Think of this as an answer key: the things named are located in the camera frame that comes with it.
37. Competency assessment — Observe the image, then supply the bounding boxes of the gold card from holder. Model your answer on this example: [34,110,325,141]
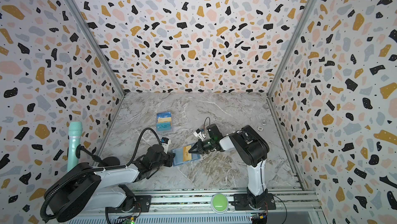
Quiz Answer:
[183,145,192,162]

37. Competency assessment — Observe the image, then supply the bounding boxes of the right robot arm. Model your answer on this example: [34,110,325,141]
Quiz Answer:
[189,124,270,210]

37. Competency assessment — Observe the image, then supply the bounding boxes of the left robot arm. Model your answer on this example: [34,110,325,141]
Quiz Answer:
[40,144,175,223]

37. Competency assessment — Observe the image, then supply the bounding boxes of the teal VIP card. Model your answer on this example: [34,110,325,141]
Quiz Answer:
[156,122,172,132]

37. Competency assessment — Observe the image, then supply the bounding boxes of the gold numbered card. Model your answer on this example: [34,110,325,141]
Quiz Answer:
[157,117,172,123]

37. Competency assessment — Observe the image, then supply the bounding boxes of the dark blue VIP card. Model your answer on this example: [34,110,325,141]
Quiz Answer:
[157,111,172,119]

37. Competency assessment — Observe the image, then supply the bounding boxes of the green round button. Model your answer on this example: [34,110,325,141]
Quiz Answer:
[211,193,228,214]

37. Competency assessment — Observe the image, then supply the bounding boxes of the mint green microphone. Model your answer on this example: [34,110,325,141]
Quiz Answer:
[67,122,83,172]

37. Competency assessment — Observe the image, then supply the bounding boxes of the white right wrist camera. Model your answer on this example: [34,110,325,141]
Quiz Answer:
[193,129,206,141]

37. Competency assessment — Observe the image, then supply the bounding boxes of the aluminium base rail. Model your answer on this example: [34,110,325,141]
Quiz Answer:
[68,187,323,224]

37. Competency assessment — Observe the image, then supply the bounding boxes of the aluminium corner post left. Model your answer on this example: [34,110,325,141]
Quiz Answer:
[49,0,126,97]

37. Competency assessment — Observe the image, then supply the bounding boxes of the aluminium corner post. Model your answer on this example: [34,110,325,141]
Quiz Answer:
[49,0,126,97]
[267,0,330,97]

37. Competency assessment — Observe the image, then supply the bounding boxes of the aluminium corner post right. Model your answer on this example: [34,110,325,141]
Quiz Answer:
[267,0,330,97]

